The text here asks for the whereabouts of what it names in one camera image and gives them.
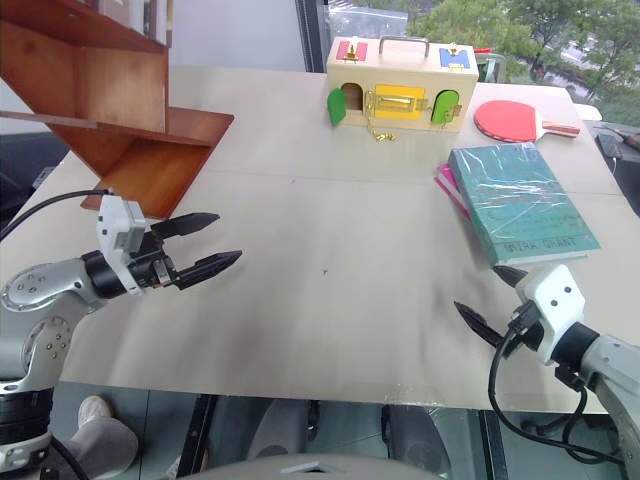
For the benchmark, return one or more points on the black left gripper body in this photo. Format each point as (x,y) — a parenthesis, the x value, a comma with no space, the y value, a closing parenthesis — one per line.
(152,260)

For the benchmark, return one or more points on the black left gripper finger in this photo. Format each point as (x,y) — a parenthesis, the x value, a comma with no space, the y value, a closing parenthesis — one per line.
(190,222)
(210,267)

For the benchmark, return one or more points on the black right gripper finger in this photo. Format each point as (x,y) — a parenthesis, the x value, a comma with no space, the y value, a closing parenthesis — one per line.
(480,324)
(510,274)

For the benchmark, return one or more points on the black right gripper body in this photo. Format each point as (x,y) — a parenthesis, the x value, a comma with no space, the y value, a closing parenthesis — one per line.
(535,336)

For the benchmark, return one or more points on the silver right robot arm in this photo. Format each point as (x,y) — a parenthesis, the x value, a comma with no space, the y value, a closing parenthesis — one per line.
(612,370)

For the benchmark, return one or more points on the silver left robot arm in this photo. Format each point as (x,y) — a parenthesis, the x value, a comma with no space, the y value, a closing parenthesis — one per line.
(47,285)

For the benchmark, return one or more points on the teal plastic-wrapped book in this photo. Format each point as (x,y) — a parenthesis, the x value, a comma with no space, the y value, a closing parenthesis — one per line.
(520,200)

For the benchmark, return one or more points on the pink book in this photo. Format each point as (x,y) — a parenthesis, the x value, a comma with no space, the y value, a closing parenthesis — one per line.
(446,182)

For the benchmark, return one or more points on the brown wooden shelf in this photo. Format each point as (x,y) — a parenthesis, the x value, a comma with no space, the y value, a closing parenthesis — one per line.
(120,90)

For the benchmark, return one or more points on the red table tennis paddle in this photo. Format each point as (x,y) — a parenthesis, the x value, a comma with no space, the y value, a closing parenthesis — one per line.
(505,120)

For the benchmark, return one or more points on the dark side table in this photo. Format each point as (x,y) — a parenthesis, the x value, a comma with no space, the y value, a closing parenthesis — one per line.
(622,165)

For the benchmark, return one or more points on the beige shoe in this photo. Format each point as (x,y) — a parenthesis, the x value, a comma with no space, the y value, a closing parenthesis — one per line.
(95,409)

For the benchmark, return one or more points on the black table leg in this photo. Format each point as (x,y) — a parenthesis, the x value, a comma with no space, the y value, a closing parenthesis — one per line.
(195,435)

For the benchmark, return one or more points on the grey trouser leg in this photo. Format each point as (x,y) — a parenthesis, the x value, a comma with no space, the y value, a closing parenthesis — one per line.
(105,445)

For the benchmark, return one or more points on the small red object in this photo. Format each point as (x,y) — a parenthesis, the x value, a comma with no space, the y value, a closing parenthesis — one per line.
(483,50)

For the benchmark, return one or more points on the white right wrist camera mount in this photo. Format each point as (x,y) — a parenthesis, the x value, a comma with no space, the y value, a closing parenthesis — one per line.
(555,295)

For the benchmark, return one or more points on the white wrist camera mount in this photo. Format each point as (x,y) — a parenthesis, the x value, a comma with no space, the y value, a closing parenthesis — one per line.
(555,295)
(116,220)

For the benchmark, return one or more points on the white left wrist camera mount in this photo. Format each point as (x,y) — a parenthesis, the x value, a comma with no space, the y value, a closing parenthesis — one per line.
(116,220)

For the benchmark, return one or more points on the dark window frame post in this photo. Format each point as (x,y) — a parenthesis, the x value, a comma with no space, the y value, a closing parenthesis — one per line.
(311,35)

